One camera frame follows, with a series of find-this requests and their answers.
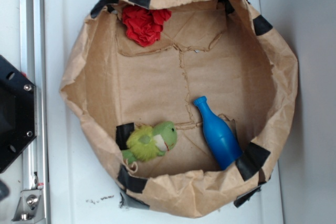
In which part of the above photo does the blue plastic bottle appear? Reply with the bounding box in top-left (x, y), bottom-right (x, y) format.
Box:
top-left (194, 96), bottom-right (243, 170)

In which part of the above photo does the green plush animal toy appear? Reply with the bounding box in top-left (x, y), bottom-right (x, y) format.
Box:
top-left (122, 121), bottom-right (177, 164)

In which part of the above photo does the white tray base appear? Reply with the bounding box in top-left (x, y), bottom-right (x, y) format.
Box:
top-left (43, 0), bottom-right (286, 224)

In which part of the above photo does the brown paper bag tray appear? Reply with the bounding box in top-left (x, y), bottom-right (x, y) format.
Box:
top-left (60, 0), bottom-right (298, 218)

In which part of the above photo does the crumpled red paper ball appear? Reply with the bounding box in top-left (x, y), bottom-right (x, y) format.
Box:
top-left (122, 5), bottom-right (172, 47)

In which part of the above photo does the aluminium frame rail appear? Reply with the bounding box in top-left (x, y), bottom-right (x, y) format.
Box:
top-left (20, 0), bottom-right (51, 223)

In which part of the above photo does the metal corner bracket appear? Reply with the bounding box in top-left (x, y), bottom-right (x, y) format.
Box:
top-left (11, 189), bottom-right (45, 223)

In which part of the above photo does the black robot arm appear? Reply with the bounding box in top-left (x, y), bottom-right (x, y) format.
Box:
top-left (1, 56), bottom-right (36, 173)

